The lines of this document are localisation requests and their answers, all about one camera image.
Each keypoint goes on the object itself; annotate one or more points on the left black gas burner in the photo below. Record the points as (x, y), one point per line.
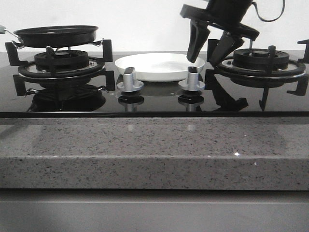
(63, 60)

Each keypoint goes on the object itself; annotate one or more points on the black gas burner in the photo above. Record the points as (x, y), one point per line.
(63, 60)
(259, 59)

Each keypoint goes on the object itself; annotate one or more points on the left silver stove knob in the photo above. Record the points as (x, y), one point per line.
(130, 82)

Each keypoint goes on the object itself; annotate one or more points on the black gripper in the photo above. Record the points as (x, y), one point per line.
(222, 14)

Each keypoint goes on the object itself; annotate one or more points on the right black gas burner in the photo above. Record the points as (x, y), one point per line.
(259, 59)

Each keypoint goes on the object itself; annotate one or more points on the white round plate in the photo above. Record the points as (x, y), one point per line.
(159, 67)

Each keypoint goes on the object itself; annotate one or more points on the grey cabinet front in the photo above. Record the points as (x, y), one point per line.
(54, 210)

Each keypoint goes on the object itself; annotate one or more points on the black glass gas hob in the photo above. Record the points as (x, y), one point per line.
(229, 92)

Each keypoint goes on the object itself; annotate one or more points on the black frying pan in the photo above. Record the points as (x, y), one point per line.
(57, 36)

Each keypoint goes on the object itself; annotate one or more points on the right silver stove knob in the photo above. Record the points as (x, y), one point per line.
(192, 83)

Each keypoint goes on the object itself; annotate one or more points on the left black pan support grate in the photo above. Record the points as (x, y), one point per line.
(60, 72)

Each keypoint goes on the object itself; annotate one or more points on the silver stove knob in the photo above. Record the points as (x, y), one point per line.
(130, 82)
(192, 83)

